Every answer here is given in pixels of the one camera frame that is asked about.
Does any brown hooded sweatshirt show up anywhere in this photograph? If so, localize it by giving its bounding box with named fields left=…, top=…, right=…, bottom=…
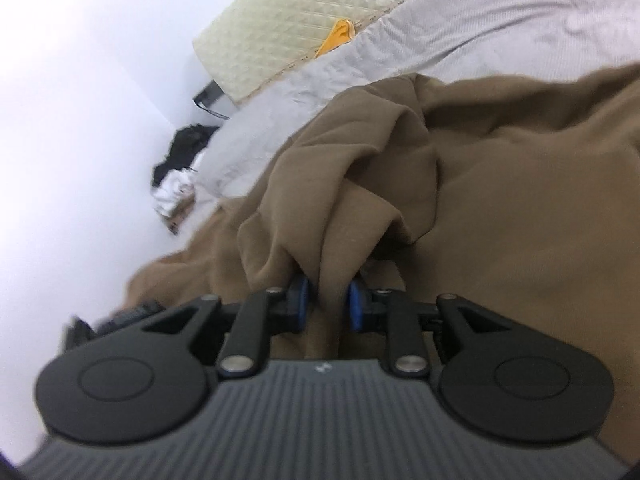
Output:
left=121, top=62, right=640, bottom=456

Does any white clothes pile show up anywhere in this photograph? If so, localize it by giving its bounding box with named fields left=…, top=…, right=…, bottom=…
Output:
left=151, top=150, right=205, bottom=218

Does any cream quilted headboard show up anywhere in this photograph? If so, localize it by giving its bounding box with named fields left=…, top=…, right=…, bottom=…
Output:
left=193, top=0, right=406, bottom=104

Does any yellow cloth piece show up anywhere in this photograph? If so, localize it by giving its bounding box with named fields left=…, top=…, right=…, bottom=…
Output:
left=314, top=18, right=356, bottom=58

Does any white bed sheet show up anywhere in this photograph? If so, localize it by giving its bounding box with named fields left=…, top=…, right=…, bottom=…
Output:
left=194, top=0, right=639, bottom=204

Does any black metal frame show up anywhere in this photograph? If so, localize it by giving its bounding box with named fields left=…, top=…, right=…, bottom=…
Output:
left=192, top=80, right=229, bottom=120

